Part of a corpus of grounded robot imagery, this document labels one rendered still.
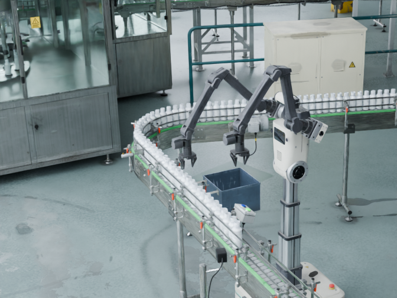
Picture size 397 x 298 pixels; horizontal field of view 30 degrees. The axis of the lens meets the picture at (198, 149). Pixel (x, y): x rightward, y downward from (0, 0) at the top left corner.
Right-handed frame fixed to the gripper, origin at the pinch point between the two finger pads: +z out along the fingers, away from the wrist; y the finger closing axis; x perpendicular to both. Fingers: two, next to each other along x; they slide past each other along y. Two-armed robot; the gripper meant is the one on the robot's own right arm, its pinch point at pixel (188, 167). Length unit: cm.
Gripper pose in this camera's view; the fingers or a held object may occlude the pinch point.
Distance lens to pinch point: 487.5
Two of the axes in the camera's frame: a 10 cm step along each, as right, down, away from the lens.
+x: 4.1, 3.3, -8.5
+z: 0.3, 9.3, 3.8
